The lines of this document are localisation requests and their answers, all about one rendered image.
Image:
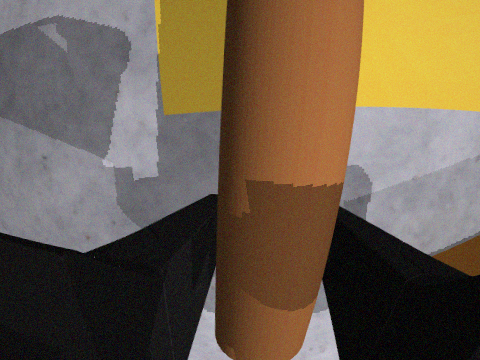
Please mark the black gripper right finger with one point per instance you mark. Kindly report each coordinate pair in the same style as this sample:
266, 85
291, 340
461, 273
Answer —
389, 301

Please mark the orange rectangular bar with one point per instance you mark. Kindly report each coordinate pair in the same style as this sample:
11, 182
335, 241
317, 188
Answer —
465, 257

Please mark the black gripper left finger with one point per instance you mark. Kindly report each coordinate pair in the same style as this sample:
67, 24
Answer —
138, 298

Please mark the tan rectangular box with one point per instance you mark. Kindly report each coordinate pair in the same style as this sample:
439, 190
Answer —
416, 53

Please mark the orange-brown rounded cylinder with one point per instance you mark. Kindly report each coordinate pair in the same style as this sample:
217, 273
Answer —
290, 76

